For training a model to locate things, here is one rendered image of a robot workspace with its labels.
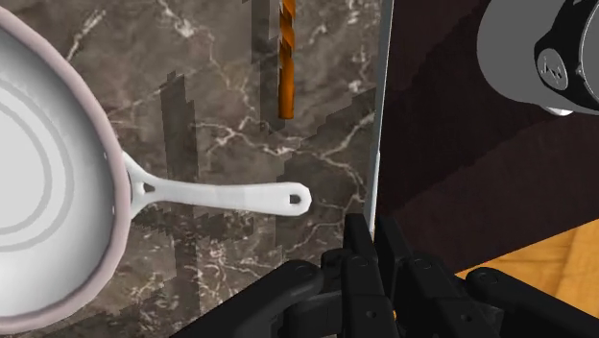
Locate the orange twisted stick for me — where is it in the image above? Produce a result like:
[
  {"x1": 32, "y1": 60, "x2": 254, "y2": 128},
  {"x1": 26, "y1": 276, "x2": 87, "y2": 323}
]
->
[{"x1": 276, "y1": 0, "x2": 298, "y2": 121}]

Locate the white frying pan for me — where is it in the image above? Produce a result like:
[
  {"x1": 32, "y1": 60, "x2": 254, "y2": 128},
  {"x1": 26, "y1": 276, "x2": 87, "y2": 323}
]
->
[{"x1": 0, "y1": 7, "x2": 313, "y2": 335}]

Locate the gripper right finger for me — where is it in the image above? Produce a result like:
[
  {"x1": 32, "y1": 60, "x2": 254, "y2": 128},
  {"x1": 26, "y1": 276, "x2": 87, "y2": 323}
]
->
[{"x1": 373, "y1": 215, "x2": 599, "y2": 338}]

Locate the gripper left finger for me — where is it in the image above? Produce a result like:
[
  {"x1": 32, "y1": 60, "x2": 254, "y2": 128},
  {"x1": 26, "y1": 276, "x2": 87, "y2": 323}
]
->
[{"x1": 170, "y1": 212, "x2": 399, "y2": 338}]

